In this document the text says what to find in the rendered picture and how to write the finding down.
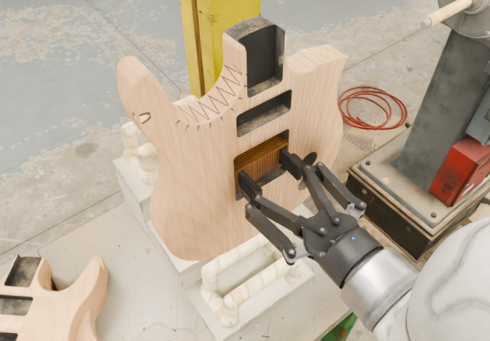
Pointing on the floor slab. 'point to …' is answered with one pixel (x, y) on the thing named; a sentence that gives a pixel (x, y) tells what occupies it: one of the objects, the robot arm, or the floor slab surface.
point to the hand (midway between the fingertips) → (263, 167)
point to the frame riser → (367, 192)
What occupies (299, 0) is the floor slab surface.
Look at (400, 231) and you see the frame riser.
